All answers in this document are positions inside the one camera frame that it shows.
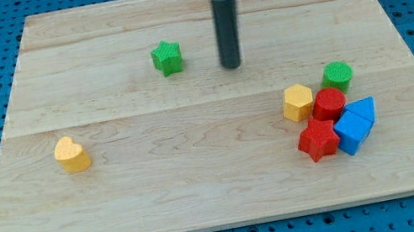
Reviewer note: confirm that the green cylinder block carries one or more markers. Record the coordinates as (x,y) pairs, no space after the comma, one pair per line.
(337,75)

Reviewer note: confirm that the light wooden board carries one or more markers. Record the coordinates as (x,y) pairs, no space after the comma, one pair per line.
(205,149)

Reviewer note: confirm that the red star block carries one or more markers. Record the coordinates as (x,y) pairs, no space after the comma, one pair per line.
(318,139)

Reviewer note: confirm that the yellow heart block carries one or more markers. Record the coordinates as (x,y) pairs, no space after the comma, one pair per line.
(71,156)

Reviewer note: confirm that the yellow hexagon block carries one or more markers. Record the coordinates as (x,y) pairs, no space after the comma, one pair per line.
(298,102)

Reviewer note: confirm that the green star block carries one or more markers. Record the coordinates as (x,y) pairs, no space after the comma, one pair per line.
(167,58)

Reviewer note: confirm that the red cylinder block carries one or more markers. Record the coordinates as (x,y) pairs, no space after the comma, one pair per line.
(329,103)

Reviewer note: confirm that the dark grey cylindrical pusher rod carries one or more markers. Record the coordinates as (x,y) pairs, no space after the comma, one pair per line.
(226,31)

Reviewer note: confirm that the blue triangle block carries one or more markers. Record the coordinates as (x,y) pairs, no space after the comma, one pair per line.
(364,108)

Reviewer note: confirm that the blue cube block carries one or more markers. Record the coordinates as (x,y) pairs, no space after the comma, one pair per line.
(352,129)

